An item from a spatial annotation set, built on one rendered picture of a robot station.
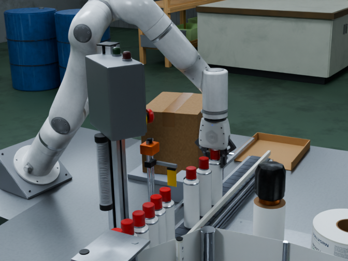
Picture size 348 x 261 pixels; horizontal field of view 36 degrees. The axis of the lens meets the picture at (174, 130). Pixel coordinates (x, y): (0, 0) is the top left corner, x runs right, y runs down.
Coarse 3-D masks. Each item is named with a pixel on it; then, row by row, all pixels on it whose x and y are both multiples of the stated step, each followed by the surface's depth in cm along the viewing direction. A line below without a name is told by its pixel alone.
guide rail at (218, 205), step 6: (264, 156) 222; (258, 162) 216; (252, 168) 210; (246, 174) 205; (240, 180) 200; (234, 186) 195; (228, 192) 191; (234, 192) 194; (222, 198) 186; (228, 198) 190; (216, 204) 182; (222, 204) 185; (210, 210) 178; (216, 210) 181; (204, 216) 174; (210, 216) 177; (198, 222) 171; (204, 222) 173; (192, 228) 167; (198, 228) 169
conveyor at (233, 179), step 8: (248, 160) 228; (256, 160) 227; (240, 168) 219; (248, 168) 219; (232, 176) 212; (240, 176) 212; (224, 184) 205; (232, 184) 205; (224, 192) 199; (224, 208) 189; (216, 216) 182; (208, 224) 177; (176, 232) 172; (184, 232) 172
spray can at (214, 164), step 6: (210, 150) 184; (216, 150) 183; (210, 156) 184; (216, 156) 183; (210, 162) 184; (216, 162) 183; (210, 168) 184; (216, 168) 184; (222, 168) 185; (216, 174) 184; (222, 174) 186; (216, 180) 185; (222, 180) 187; (216, 186) 186; (222, 186) 188; (216, 192) 186; (222, 192) 189; (216, 198) 187
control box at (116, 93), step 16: (96, 64) 135; (112, 64) 131; (128, 64) 131; (96, 80) 137; (112, 80) 130; (128, 80) 132; (144, 80) 134; (96, 96) 139; (112, 96) 131; (128, 96) 133; (144, 96) 136; (96, 112) 141; (112, 112) 132; (128, 112) 134; (144, 112) 137; (96, 128) 144; (112, 128) 133; (128, 128) 136; (144, 128) 138
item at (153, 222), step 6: (144, 204) 146; (150, 204) 146; (144, 210) 145; (150, 210) 145; (150, 216) 145; (156, 216) 148; (150, 222) 145; (156, 222) 146; (150, 228) 146; (156, 228) 147; (150, 234) 146; (156, 234) 147; (150, 240) 147; (156, 240) 148; (150, 246) 147
